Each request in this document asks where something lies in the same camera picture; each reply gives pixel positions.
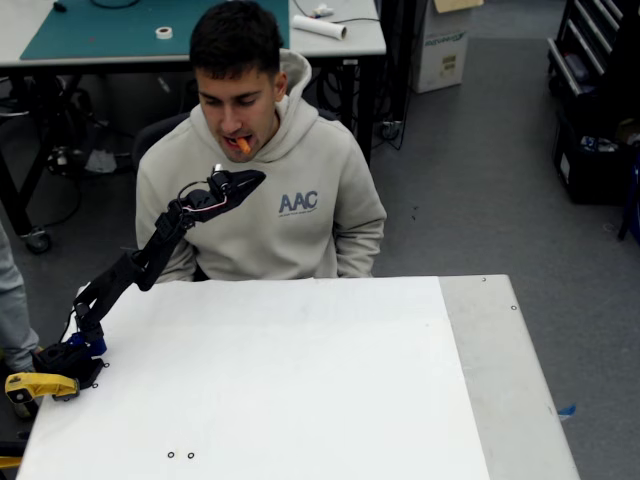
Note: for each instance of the small orange snack piece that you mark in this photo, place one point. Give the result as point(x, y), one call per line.
point(243, 145)

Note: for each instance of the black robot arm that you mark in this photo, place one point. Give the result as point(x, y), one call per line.
point(115, 280)

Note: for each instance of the man in beige hoodie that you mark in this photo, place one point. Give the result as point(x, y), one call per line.
point(280, 240)

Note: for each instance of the black office chair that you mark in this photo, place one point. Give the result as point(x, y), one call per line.
point(150, 135)

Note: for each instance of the black caster wheel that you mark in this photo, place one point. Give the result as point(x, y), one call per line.
point(390, 130)
point(37, 241)

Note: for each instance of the white rolled paper tube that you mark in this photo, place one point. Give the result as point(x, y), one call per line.
point(320, 26)

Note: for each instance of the white tape roll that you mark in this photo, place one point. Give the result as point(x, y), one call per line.
point(163, 32)

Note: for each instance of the grey table with black legs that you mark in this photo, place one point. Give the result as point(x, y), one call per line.
point(350, 42)

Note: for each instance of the small white tube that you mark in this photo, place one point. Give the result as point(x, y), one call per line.
point(322, 9)

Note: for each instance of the white paper sheet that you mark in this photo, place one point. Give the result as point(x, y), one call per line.
point(275, 380)

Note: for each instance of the green cutting mat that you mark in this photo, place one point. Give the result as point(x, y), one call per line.
point(100, 30)

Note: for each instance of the person in grey clothing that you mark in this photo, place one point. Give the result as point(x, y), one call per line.
point(15, 310)

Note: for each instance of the white cardboard box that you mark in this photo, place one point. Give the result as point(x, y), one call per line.
point(442, 55)

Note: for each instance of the yellow black clamp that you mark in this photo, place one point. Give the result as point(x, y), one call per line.
point(40, 386)

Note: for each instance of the black storage bin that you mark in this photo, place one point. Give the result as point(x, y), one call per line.
point(590, 170)

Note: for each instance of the black tool cart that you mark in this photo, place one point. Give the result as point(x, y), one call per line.
point(585, 45)

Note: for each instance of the blue tape scrap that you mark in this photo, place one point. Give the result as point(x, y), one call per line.
point(567, 411)

